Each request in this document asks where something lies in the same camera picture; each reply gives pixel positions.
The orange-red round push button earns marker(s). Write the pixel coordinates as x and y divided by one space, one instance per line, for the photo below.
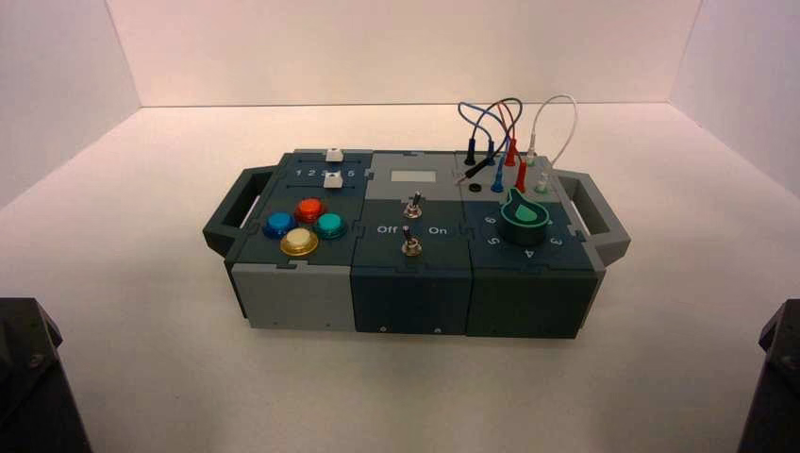
309 209

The white slider knob upward arrow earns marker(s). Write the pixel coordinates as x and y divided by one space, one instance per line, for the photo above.
332 181

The teal round push button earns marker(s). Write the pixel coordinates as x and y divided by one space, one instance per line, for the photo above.
330 225

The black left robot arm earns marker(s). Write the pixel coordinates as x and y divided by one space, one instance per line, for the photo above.
31 387

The yellow round push button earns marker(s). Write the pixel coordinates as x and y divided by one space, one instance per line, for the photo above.
299 241

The metal toggle switch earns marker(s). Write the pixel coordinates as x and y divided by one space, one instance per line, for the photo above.
412 207
409 242

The dark teal grey control box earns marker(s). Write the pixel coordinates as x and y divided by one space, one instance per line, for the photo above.
412 294

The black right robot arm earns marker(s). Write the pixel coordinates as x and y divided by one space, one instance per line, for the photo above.
775 387

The white slider knob downward arrow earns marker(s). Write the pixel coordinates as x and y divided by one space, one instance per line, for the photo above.
333 154

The blue round push button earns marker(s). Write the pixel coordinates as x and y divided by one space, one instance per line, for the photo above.
279 224

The green rotary pointer knob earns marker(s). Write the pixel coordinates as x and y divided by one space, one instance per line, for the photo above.
524 222

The white rectangular display window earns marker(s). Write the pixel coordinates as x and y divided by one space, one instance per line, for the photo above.
413 176

